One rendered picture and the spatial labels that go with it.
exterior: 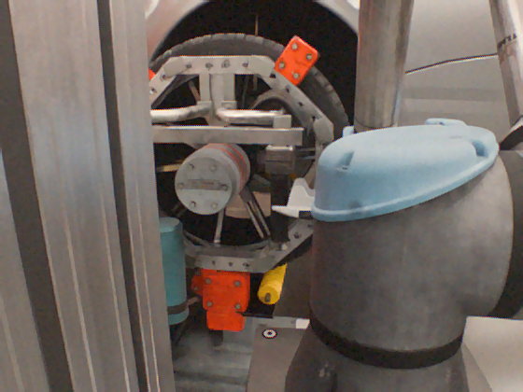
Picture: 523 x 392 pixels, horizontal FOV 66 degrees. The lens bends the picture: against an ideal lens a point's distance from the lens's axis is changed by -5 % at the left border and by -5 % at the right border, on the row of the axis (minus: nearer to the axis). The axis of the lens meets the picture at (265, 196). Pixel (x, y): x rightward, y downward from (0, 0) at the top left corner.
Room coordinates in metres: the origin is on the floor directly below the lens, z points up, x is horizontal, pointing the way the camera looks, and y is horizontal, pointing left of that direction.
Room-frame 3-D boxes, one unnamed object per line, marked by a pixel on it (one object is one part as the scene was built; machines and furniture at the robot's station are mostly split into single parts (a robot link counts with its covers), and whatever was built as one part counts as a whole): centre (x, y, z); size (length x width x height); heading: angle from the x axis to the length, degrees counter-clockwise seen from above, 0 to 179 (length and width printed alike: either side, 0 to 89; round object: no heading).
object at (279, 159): (0.80, -0.03, 0.93); 0.09 x 0.05 x 0.05; 172
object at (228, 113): (0.89, 0.03, 1.03); 0.19 x 0.18 x 0.11; 172
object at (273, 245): (0.77, -0.03, 0.83); 0.04 x 0.04 x 0.16
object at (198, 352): (1.20, 0.08, 0.32); 0.40 x 0.30 x 0.28; 82
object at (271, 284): (1.11, -0.03, 0.51); 0.29 x 0.06 x 0.06; 172
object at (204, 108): (0.92, 0.22, 1.03); 0.19 x 0.18 x 0.11; 172
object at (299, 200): (0.74, -0.06, 0.85); 0.09 x 0.03 x 0.06; 91
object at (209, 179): (0.96, 0.12, 0.85); 0.21 x 0.14 x 0.14; 172
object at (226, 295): (1.07, 0.10, 0.48); 0.16 x 0.12 x 0.17; 172
